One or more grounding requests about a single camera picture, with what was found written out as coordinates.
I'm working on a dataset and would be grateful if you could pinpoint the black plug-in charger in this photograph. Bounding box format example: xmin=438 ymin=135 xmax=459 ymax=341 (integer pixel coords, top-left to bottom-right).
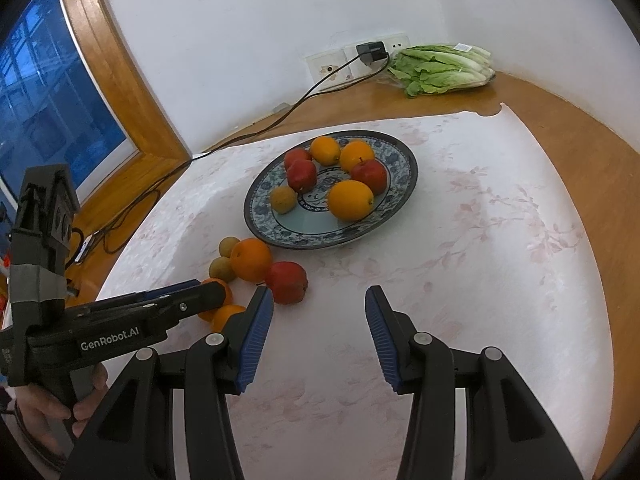
xmin=355 ymin=41 xmax=390 ymax=65

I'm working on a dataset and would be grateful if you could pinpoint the white power adapter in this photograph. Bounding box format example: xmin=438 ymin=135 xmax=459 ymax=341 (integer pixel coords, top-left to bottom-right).
xmin=75 ymin=234 xmax=98 ymax=263

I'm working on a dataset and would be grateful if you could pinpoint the red apple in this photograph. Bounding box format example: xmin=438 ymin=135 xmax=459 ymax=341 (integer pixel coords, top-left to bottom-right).
xmin=264 ymin=261 xmax=308 ymax=305
xmin=284 ymin=147 xmax=313 ymax=171
xmin=350 ymin=158 xmax=389 ymax=196
xmin=286 ymin=159 xmax=318 ymax=193

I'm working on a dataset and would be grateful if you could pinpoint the black power cable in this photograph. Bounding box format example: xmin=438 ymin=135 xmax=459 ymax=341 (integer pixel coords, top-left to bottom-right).
xmin=70 ymin=52 xmax=391 ymax=263

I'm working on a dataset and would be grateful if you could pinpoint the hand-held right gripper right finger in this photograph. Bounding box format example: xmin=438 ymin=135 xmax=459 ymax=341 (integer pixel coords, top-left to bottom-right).
xmin=364 ymin=285 xmax=586 ymax=480

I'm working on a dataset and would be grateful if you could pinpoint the bagged green lettuce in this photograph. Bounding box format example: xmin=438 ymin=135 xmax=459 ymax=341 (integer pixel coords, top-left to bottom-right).
xmin=387 ymin=44 xmax=497 ymax=99

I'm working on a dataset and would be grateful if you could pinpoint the white floral tablecloth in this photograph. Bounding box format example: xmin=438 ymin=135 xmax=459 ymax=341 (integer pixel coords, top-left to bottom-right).
xmin=95 ymin=102 xmax=615 ymax=480

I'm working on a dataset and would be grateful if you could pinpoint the orange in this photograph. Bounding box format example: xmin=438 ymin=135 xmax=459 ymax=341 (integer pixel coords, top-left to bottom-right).
xmin=339 ymin=140 xmax=376 ymax=173
xmin=229 ymin=238 xmax=274 ymax=282
xmin=327 ymin=179 xmax=375 ymax=222
xmin=196 ymin=277 xmax=234 ymax=323
xmin=309 ymin=135 xmax=342 ymax=166
xmin=211 ymin=304 xmax=247 ymax=333

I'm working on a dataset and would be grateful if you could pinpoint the white wall socket round port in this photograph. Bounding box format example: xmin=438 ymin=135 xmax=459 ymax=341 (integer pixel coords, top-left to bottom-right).
xmin=305 ymin=51 xmax=347 ymax=90

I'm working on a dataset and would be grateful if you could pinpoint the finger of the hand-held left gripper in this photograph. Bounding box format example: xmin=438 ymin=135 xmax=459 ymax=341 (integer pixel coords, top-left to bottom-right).
xmin=134 ymin=279 xmax=204 ymax=304
xmin=132 ymin=281 xmax=227 ymax=336

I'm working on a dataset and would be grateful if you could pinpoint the wooden window frame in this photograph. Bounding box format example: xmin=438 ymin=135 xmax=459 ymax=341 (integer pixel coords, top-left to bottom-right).
xmin=55 ymin=0 xmax=193 ymax=221

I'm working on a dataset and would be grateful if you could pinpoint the window glass pane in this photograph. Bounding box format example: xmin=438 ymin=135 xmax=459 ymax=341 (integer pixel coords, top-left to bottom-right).
xmin=0 ymin=0 xmax=138 ymax=211

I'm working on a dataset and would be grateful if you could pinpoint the white wall power outlet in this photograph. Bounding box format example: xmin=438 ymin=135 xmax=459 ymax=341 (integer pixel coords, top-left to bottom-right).
xmin=384 ymin=33 xmax=412 ymax=56
xmin=343 ymin=42 xmax=388 ymax=81

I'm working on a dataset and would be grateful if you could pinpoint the blue floral ceramic plate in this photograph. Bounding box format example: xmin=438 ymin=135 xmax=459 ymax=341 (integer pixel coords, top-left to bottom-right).
xmin=243 ymin=130 xmax=419 ymax=251

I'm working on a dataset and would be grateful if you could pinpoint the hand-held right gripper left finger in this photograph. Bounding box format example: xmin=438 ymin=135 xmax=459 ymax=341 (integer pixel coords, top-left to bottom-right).
xmin=60 ymin=286 xmax=275 ymax=480

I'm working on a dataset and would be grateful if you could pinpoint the person's left hand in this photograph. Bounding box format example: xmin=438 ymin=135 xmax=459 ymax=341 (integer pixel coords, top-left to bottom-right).
xmin=15 ymin=362 xmax=110 ymax=453

